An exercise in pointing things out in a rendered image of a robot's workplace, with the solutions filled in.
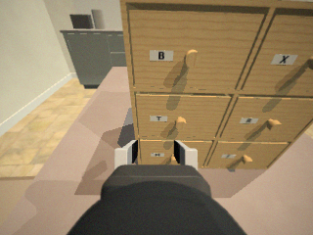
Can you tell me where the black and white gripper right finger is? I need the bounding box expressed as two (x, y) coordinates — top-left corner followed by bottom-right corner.
(174, 140), (198, 170)

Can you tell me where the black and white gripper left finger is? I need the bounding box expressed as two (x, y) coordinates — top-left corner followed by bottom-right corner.
(114, 140), (138, 170)

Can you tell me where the wooden drawer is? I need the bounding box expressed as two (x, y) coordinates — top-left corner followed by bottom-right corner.
(129, 10), (265, 90)
(206, 140), (288, 168)
(140, 138), (212, 167)
(241, 15), (313, 93)
(219, 94), (313, 140)
(136, 91), (231, 138)

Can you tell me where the small brown wooden chest of drawers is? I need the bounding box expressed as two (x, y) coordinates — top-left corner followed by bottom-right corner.
(119, 0), (313, 169)

